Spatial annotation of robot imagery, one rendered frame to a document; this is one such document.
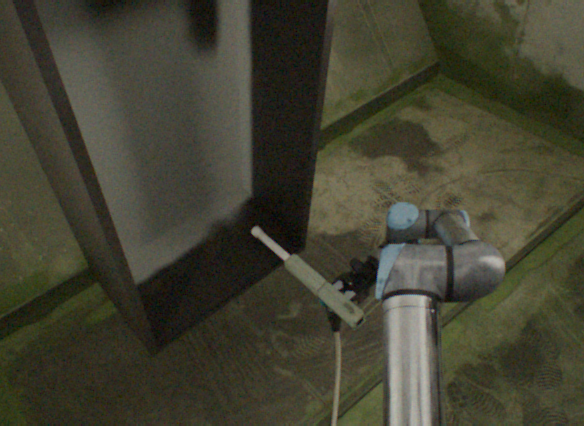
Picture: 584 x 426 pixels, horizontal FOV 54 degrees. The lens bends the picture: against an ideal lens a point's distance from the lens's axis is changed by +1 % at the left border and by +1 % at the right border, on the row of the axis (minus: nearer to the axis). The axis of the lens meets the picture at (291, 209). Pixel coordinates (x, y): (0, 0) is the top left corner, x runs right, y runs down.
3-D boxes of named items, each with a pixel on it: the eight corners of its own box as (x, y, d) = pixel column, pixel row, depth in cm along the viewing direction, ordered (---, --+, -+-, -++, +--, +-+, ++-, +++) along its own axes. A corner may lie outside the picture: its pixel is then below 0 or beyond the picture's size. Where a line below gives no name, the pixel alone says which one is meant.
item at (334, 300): (368, 348, 176) (365, 309, 159) (357, 358, 174) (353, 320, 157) (270, 259, 203) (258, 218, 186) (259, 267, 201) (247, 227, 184)
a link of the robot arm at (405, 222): (425, 199, 171) (422, 225, 181) (386, 199, 173) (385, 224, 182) (426, 224, 165) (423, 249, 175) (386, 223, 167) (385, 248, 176)
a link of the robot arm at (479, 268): (519, 255, 108) (466, 203, 174) (451, 252, 110) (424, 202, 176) (516, 313, 110) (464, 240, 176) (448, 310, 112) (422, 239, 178)
